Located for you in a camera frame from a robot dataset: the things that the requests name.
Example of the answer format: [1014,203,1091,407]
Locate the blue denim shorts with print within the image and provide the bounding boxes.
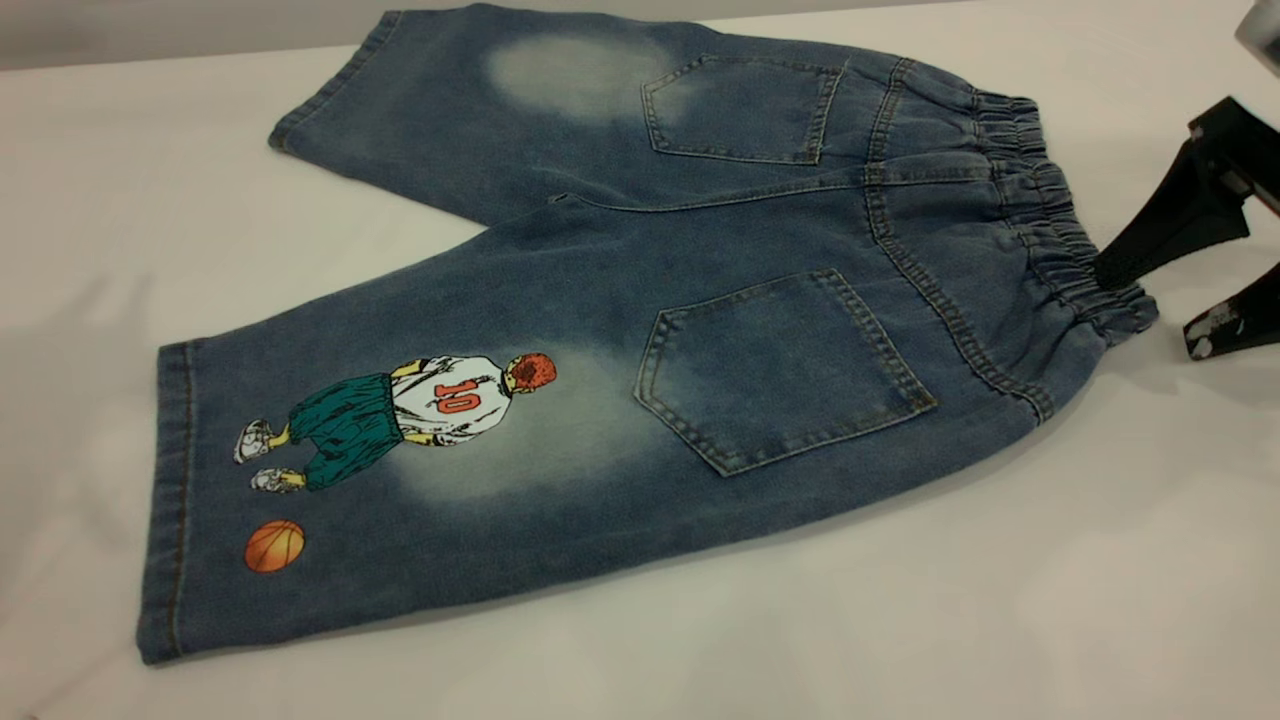
[136,3,1161,667]

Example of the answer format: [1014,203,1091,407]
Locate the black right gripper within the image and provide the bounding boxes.
[1094,96,1280,362]

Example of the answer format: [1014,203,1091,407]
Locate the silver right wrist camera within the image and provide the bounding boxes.
[1235,0,1280,77]

